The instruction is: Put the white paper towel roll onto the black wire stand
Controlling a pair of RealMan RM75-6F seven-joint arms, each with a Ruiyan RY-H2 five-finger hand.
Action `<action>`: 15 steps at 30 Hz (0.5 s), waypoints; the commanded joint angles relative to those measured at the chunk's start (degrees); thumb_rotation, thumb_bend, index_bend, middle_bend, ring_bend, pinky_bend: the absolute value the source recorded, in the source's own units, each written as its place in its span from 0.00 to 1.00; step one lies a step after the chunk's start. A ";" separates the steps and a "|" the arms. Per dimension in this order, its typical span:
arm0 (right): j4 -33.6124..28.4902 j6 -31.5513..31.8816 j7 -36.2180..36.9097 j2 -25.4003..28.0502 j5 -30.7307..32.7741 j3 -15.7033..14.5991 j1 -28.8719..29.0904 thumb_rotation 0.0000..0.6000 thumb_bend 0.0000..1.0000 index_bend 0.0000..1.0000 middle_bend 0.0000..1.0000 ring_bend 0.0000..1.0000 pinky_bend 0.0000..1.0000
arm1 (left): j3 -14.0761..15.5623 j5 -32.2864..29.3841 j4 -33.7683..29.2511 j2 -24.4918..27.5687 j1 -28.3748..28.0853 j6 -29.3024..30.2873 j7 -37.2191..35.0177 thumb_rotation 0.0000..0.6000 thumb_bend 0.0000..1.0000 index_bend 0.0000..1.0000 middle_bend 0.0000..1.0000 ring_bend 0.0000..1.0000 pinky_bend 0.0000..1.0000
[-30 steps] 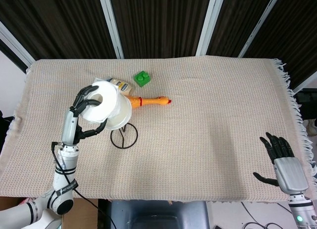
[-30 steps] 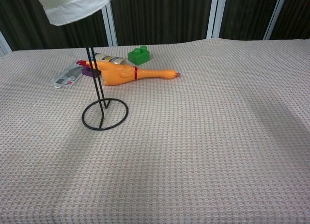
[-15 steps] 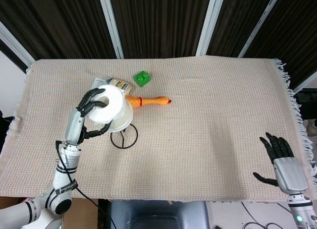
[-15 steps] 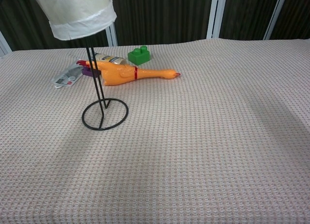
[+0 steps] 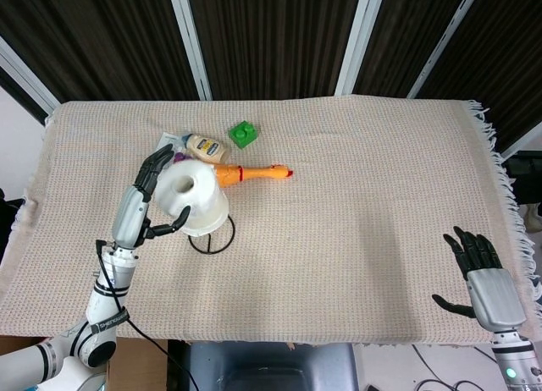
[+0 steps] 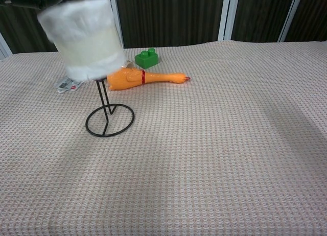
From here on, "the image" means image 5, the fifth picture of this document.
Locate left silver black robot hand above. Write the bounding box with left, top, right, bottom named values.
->
left=110, top=143, right=193, bottom=251

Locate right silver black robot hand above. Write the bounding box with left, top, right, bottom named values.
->
left=431, top=225, right=528, bottom=333

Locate white paper towel roll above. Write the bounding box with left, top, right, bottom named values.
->
left=155, top=160, right=230, bottom=235

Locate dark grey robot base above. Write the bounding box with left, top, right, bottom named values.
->
left=168, top=339, right=362, bottom=391

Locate flat grey blister packet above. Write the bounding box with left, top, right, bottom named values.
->
left=155, top=131, right=188, bottom=156

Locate mayonnaise squeeze bottle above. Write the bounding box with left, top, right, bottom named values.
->
left=180, top=132, right=233, bottom=164

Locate black furniture piece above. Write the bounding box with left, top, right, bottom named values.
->
left=0, top=186, right=27, bottom=257
left=502, top=150, right=542, bottom=181

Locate orange rubber chicken toy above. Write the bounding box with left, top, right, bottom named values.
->
left=211, top=162, right=295, bottom=190

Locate green plastic building block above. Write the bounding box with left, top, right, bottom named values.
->
left=227, top=119, right=262, bottom=151

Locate brown cardboard box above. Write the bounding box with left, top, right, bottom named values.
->
left=0, top=334, right=171, bottom=391

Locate beige waffle-weave tablecloth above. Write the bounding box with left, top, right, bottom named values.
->
left=0, top=93, right=542, bottom=350

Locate dark pleated curtain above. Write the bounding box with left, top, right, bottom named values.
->
left=0, top=0, right=542, bottom=155

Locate black wire stand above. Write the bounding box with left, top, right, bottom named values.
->
left=188, top=215, right=236, bottom=256

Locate black floor cable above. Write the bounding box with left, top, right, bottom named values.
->
left=411, top=344, right=501, bottom=391

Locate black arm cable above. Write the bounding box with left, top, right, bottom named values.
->
left=95, top=238, right=202, bottom=391

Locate white partition frame post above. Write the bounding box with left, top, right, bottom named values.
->
left=499, top=125, right=542, bottom=161
left=0, top=35, right=61, bottom=115
left=406, top=0, right=485, bottom=100
left=165, top=0, right=213, bottom=102
left=334, top=0, right=385, bottom=97

